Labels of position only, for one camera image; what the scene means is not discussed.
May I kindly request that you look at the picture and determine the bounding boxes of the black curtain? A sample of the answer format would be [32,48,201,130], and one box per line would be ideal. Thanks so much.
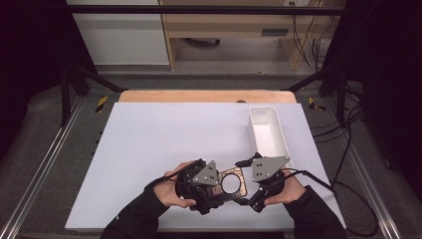
[322,0,422,202]
[0,0,98,162]

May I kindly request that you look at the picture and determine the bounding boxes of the grey rectangular panel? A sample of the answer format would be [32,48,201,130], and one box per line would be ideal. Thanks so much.
[261,28,290,37]

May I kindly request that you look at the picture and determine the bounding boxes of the person's left hand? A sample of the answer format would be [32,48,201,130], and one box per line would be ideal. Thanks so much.
[152,160,200,209]

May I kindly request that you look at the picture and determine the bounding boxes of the black frame crossbar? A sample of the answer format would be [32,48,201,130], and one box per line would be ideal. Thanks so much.
[64,4,354,16]

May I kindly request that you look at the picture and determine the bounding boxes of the hand-held gripper cable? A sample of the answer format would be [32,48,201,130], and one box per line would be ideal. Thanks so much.
[145,158,205,188]
[278,168,380,238]

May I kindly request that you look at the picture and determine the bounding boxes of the bundle of hanging cables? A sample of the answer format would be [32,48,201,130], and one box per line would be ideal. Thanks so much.
[291,2,334,72]

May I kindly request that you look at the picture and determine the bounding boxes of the black frame stand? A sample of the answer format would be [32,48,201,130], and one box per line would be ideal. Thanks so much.
[59,61,127,127]
[282,63,348,126]

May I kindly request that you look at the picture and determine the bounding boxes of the right hand-held gripper cable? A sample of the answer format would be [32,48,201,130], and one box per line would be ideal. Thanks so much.
[278,168,380,238]

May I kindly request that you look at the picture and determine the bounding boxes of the yellow black tape strip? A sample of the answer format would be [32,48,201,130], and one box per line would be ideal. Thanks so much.
[95,96,109,114]
[308,97,327,113]

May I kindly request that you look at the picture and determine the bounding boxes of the white cabinet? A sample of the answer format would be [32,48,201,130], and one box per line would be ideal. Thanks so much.
[65,0,170,66]

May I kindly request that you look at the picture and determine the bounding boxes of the black floor cables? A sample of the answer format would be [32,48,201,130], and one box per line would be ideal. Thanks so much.
[312,81,366,187]

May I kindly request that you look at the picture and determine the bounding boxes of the white plastic bin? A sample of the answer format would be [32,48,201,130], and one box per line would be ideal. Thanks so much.
[248,106,295,168]

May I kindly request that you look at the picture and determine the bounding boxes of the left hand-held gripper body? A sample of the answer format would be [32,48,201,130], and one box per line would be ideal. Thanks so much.
[174,158,230,216]

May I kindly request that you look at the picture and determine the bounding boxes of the wooden desk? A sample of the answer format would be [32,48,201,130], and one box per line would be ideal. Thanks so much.
[158,0,347,72]

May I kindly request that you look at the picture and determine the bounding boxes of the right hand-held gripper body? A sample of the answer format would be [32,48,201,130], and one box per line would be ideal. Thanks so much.
[250,152,293,200]

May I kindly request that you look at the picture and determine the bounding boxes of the patterned dark phone case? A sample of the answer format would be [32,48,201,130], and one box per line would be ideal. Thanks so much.
[215,166,250,200]

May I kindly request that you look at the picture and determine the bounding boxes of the person's right hand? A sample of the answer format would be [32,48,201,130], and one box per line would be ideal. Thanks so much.
[263,168,307,207]

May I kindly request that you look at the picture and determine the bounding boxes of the aluminium rail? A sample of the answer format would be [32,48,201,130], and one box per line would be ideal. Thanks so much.
[322,99,403,239]
[0,96,86,239]

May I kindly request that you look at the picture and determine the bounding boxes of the left hand-held gripper cable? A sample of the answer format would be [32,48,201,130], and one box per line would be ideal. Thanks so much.
[145,158,205,188]

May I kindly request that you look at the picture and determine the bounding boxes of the white table mat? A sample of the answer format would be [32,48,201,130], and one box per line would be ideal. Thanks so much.
[64,102,346,232]

